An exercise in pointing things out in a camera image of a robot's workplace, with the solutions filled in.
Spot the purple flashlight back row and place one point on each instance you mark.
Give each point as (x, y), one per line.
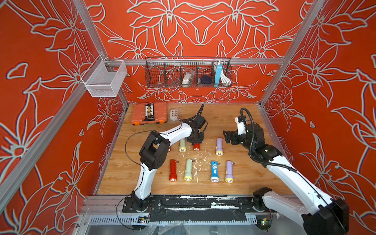
(219, 147)

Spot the red flashlight front row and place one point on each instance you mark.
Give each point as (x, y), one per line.
(173, 174)

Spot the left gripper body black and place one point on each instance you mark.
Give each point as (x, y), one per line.
(199, 138)

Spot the orange tool case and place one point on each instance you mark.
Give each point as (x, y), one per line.
(160, 112)

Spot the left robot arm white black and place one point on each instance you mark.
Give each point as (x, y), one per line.
(154, 151)

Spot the black card on case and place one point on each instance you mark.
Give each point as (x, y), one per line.
(149, 111)

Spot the purple flashlight row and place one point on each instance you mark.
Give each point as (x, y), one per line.
(219, 147)
(229, 178)

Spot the red flashlight row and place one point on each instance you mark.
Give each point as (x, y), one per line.
(196, 147)
(173, 174)

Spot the clear plastic wall bin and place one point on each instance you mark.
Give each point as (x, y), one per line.
(105, 78)

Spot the light blue box in basket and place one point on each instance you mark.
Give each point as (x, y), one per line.
(218, 71)

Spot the white button box in bag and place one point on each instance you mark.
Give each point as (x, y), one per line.
(174, 116)

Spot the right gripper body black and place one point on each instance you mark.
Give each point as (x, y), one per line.
(237, 139)

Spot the blue flashlight front row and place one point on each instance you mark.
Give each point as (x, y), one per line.
(214, 172)

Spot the red flashlight back row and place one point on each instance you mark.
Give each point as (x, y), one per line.
(196, 147)

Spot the green flashlight front row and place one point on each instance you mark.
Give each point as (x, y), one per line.
(188, 171)

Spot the dark blue round item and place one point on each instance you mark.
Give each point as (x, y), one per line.
(206, 80)

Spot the white bagged item in basket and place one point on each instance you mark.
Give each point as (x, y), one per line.
(188, 79)

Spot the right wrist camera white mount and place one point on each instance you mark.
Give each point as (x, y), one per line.
(241, 124)

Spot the black wire wall basket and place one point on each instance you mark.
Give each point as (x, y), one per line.
(168, 72)

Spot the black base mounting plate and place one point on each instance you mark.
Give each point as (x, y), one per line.
(199, 208)

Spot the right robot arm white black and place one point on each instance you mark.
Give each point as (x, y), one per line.
(318, 213)

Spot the purple flashlight front row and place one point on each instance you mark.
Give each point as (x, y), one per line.
(229, 178)

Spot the cream flashlight back row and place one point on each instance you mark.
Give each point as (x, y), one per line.
(182, 145)

